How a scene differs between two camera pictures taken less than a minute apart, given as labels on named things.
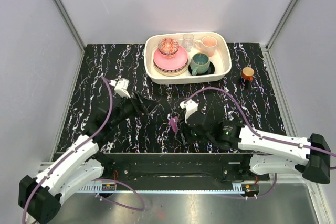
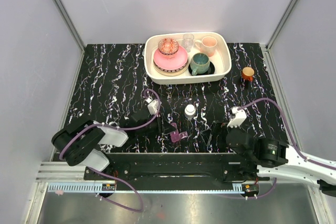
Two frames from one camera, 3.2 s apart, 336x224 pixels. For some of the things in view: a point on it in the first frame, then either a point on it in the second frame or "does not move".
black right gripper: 184,141 to 217,128
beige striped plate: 170,73 does not move
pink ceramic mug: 207,45 does not move
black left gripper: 147,104 to 159,128
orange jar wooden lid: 247,73 does not move
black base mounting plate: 179,168 does not move
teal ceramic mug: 199,63 does not move
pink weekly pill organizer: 174,123 to 175,136
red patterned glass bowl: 168,47 does not move
